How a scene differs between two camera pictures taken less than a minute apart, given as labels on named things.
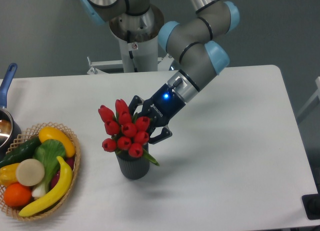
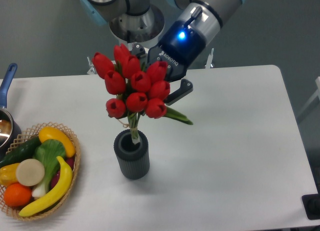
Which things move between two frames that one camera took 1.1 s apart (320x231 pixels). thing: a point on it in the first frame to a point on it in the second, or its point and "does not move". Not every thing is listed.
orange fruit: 16,194 does not move
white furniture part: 317,81 does not move
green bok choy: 47,151 does not move
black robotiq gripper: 161,109 to 179,47
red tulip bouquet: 129,133 to 136,90
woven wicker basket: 23,140 does not move
